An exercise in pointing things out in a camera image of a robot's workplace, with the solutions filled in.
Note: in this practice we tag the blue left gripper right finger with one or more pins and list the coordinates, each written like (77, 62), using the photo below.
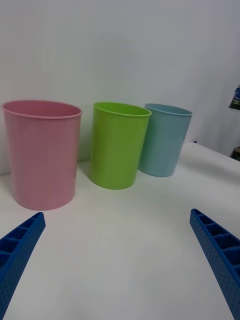
(220, 252)

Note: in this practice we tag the pale blue plastic waste bin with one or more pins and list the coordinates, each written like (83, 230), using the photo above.
(163, 142)

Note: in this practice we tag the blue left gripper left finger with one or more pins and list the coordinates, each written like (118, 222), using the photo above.
(17, 252)

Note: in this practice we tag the green plastic waste bin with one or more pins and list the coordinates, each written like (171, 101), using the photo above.
(116, 147)

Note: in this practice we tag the pink plastic waste bin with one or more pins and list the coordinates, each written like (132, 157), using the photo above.
(43, 155)

